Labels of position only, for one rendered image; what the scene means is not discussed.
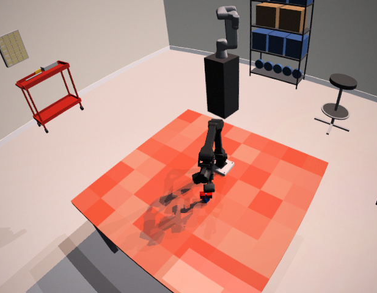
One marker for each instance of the blue cube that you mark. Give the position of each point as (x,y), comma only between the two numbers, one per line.
(206,199)

